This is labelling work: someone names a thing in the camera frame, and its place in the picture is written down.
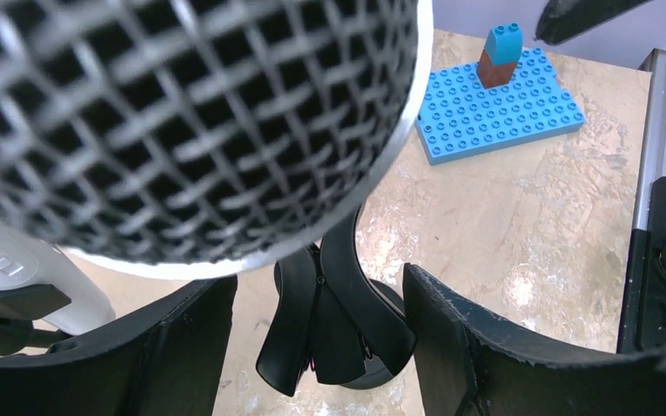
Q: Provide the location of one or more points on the black clip stand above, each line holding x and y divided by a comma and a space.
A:
348, 329
20, 308

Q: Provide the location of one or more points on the white microphone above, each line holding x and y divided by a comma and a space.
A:
26, 261

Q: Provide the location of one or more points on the black silver-mesh microphone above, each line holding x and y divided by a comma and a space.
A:
195, 139

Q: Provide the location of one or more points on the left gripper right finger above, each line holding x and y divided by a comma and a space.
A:
472, 361

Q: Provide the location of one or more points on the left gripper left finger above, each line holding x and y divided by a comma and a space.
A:
163, 359

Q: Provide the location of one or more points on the brown and blue lego brick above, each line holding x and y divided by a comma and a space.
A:
500, 55

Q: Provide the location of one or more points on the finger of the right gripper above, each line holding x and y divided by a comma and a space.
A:
561, 20

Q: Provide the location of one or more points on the blue lego baseplate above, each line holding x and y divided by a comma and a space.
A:
460, 118

